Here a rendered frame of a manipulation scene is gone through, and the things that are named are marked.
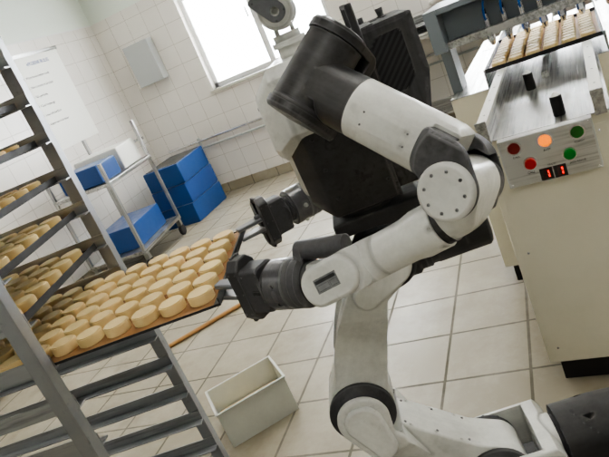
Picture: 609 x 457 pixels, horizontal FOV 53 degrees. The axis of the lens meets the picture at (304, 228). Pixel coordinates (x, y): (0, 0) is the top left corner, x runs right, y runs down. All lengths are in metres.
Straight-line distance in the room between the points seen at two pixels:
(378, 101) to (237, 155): 5.72
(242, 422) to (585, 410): 1.36
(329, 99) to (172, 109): 5.87
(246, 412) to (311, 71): 1.74
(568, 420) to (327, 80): 0.95
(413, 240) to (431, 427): 0.67
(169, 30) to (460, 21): 4.41
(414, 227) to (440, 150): 0.12
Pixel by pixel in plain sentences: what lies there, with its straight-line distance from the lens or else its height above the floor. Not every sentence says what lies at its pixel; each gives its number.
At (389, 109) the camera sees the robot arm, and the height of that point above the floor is 1.18.
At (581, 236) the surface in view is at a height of 0.50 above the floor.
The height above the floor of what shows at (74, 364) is 0.77.
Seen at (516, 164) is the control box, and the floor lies 0.77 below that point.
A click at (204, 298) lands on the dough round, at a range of 1.13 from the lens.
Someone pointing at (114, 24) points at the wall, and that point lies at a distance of 6.85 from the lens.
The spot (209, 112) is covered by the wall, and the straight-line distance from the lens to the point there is 6.54.
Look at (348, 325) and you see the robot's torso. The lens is 1.25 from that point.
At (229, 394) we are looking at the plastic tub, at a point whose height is 0.10.
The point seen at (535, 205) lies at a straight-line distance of 1.86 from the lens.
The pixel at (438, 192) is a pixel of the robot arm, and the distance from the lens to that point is 0.80.
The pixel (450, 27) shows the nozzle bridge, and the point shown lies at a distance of 2.53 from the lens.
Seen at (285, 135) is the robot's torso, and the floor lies 1.17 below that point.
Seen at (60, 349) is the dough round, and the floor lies 0.97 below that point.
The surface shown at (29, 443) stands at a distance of 1.94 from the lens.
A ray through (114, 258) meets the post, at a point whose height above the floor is 1.00.
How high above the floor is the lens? 1.33
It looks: 17 degrees down
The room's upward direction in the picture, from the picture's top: 23 degrees counter-clockwise
